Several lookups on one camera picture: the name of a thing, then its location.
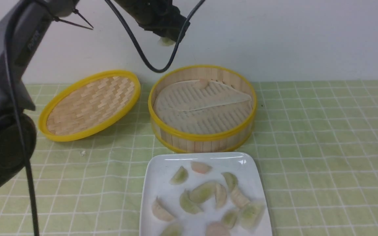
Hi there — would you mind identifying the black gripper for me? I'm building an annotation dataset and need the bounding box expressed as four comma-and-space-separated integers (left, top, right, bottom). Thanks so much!
115, 0, 190, 42

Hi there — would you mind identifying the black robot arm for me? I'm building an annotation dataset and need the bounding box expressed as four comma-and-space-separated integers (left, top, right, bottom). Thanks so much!
0, 0, 81, 187

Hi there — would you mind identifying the white square plate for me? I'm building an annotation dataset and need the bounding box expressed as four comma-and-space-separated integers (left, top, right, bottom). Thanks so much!
139, 152, 273, 236

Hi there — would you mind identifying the pink dumpling plate left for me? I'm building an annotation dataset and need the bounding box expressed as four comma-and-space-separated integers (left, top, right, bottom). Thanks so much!
151, 197, 176, 222

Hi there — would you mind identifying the steamer paper liner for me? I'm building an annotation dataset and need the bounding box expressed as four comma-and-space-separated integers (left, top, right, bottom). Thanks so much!
153, 80, 253, 135

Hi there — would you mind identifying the yellow-rimmed bamboo steamer lid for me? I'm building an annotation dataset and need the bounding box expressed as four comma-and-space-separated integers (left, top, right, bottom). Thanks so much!
38, 70, 141, 142

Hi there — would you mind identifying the yellow-rimmed bamboo steamer basket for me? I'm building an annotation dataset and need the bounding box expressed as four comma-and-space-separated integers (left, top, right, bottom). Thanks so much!
148, 65, 258, 153

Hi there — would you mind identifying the pale pink dumpling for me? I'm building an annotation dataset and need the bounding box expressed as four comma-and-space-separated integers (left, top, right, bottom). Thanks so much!
191, 161, 212, 174

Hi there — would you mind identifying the pink dumpling centre right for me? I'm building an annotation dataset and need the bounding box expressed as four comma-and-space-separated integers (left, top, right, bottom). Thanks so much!
215, 183, 227, 209

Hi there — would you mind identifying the pink ridged dumpling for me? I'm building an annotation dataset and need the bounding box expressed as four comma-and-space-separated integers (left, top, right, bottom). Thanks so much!
230, 185, 250, 209

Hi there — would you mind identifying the green checkered tablecloth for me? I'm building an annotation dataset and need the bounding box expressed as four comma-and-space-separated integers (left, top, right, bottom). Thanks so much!
0, 80, 378, 236

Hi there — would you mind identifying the small green dumpling bottom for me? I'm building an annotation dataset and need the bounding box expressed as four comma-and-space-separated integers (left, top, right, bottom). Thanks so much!
221, 208, 239, 229

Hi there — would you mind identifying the pink dumpling bottom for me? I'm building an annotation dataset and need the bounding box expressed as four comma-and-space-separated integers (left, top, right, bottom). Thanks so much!
205, 222, 231, 236

